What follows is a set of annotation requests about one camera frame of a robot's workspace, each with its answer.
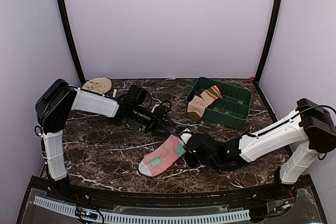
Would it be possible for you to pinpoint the beige embroidered round coaster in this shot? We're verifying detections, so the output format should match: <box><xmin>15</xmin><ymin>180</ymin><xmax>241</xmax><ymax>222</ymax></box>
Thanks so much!
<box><xmin>81</xmin><ymin>77</ymin><xmax>112</xmax><ymax>94</ymax></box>

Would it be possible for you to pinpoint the white slotted cable duct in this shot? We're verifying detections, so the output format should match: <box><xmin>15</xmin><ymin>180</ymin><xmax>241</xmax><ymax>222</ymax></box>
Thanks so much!
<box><xmin>33</xmin><ymin>196</ymin><xmax>250</xmax><ymax>223</ymax></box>

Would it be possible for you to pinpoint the black front rail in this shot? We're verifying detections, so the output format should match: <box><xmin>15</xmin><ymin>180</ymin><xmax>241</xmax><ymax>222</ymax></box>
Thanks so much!
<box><xmin>69</xmin><ymin>185</ymin><xmax>268</xmax><ymax>208</ymax></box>

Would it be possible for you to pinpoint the black frame post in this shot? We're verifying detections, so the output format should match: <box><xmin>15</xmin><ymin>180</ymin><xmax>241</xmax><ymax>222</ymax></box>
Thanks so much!
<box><xmin>254</xmin><ymin>0</ymin><xmax>281</xmax><ymax>84</ymax></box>
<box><xmin>57</xmin><ymin>0</ymin><xmax>86</xmax><ymax>84</ymax></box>

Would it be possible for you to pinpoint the left black frame post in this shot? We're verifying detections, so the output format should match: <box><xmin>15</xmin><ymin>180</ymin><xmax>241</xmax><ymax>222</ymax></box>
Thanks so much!
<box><xmin>57</xmin><ymin>0</ymin><xmax>86</xmax><ymax>84</ymax></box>

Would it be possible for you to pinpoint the wooden stick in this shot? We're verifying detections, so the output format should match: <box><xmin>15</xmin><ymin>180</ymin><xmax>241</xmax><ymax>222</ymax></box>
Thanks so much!
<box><xmin>112</xmin><ymin>89</ymin><xmax>117</xmax><ymax>98</ymax></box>

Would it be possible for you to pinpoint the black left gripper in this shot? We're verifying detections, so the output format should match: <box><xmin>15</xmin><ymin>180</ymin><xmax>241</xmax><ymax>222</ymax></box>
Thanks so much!
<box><xmin>131</xmin><ymin>104</ymin><xmax>176</xmax><ymax>136</ymax></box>

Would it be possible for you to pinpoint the right black frame post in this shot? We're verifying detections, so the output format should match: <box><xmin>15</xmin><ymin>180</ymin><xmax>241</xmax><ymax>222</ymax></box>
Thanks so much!
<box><xmin>254</xmin><ymin>0</ymin><xmax>281</xmax><ymax>84</ymax></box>

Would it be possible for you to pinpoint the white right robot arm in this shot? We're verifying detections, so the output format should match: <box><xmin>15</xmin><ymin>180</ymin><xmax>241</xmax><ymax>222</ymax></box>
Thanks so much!
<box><xmin>178</xmin><ymin>99</ymin><xmax>335</xmax><ymax>200</ymax></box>

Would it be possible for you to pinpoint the green compartment tray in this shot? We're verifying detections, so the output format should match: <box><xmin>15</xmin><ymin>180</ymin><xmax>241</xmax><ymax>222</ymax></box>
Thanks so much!
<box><xmin>186</xmin><ymin>77</ymin><xmax>252</xmax><ymax>129</ymax></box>

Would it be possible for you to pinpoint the beige striped sock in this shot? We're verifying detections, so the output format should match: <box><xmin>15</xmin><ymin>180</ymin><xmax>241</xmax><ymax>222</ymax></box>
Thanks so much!
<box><xmin>187</xmin><ymin>85</ymin><xmax>223</xmax><ymax>121</ymax></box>

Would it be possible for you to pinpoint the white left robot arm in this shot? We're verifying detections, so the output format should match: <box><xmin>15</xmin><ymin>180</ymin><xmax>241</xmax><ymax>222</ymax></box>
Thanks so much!
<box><xmin>35</xmin><ymin>79</ymin><xmax>176</xmax><ymax>201</ymax></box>

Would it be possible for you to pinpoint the pink patterned sock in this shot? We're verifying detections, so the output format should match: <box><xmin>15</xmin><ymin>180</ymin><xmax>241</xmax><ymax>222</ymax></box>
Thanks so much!
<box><xmin>139</xmin><ymin>135</ymin><xmax>185</xmax><ymax>177</ymax></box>

